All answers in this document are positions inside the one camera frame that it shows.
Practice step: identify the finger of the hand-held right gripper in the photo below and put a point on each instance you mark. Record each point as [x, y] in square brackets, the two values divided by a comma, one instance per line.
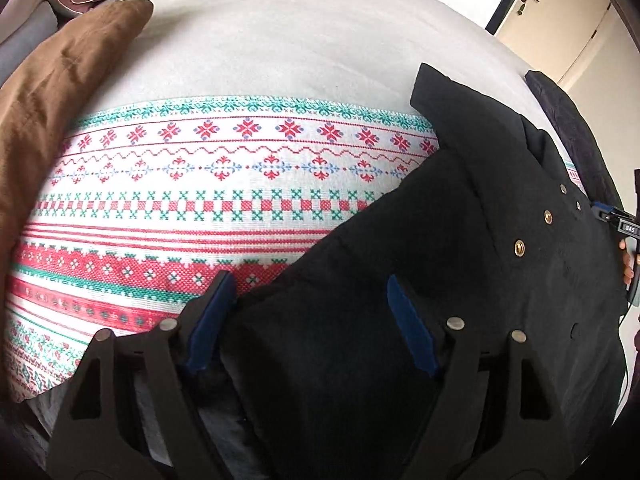
[605, 212]

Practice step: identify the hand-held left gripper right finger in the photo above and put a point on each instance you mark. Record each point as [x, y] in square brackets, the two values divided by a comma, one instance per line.
[412, 320]

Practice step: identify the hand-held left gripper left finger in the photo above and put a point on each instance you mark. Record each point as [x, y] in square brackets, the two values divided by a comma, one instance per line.
[212, 320]

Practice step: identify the black jacket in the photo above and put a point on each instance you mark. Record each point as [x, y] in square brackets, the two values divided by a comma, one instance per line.
[450, 240]

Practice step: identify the person's right hand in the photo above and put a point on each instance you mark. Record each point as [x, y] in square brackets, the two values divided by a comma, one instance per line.
[627, 260]

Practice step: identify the dark quilted cloth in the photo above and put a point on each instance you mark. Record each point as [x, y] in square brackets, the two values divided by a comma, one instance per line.
[570, 115]

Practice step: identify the red green patterned blanket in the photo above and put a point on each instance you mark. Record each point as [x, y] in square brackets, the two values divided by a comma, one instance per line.
[200, 210]

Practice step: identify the cream door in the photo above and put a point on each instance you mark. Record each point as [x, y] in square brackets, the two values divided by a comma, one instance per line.
[560, 15]

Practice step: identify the brown pillow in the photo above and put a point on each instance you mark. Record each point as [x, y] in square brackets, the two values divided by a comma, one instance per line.
[55, 110]

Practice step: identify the white bed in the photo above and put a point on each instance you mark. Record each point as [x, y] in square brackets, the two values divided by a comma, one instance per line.
[300, 35]

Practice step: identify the grey cushion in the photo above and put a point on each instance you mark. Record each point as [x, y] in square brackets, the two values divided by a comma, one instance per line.
[25, 35]

